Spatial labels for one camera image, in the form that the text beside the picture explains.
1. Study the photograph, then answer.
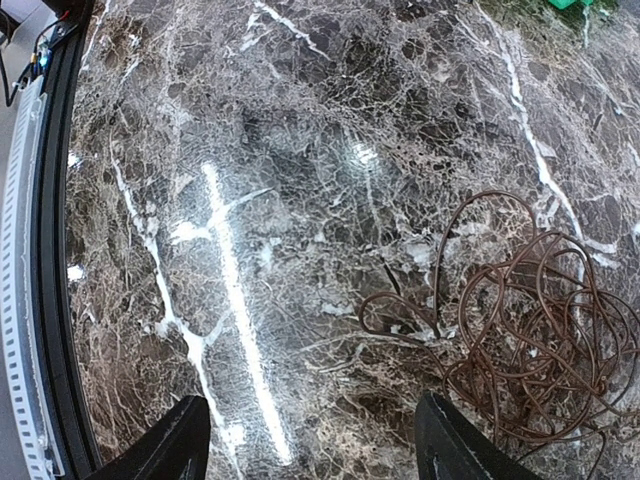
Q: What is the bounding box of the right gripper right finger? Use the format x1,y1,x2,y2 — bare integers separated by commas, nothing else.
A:
414,391,539,480

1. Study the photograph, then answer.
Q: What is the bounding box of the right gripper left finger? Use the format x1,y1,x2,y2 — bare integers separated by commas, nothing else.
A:
90,395,211,480

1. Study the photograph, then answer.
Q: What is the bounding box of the right green plastic bin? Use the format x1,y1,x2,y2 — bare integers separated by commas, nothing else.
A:
548,0,593,10

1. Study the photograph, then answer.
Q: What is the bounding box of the black front rail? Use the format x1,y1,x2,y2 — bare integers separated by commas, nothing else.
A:
31,1,101,479

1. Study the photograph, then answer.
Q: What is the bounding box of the white slotted cable duct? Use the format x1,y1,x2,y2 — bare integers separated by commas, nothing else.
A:
1,81,64,479

